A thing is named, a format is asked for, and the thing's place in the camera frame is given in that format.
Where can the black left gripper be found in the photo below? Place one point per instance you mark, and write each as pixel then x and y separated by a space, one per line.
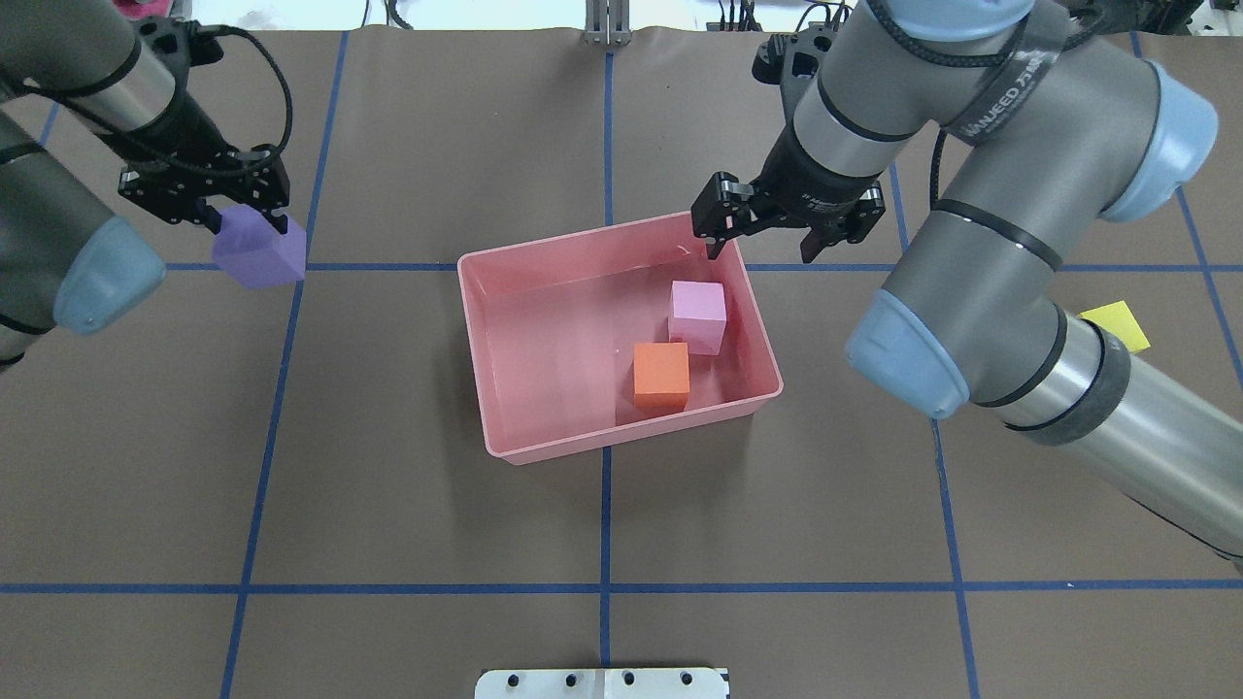
pixel 191 133

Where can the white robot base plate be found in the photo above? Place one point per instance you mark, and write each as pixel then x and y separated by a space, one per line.
pixel 625 682

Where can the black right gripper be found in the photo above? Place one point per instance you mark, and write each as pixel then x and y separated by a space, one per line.
pixel 809 191

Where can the purple foam cube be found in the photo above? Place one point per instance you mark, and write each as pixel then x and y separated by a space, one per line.
pixel 254 253

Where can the yellow foam cube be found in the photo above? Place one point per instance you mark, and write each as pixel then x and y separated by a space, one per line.
pixel 1118 319

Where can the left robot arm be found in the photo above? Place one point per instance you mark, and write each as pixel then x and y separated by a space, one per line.
pixel 69 259

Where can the pink plastic bin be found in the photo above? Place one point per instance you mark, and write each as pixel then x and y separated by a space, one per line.
pixel 552 325

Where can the pink foam cube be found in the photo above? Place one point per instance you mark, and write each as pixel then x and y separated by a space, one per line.
pixel 697 316

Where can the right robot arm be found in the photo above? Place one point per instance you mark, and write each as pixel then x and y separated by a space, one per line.
pixel 1063 129

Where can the orange foam cube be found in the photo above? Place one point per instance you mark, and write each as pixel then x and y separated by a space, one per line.
pixel 661 375

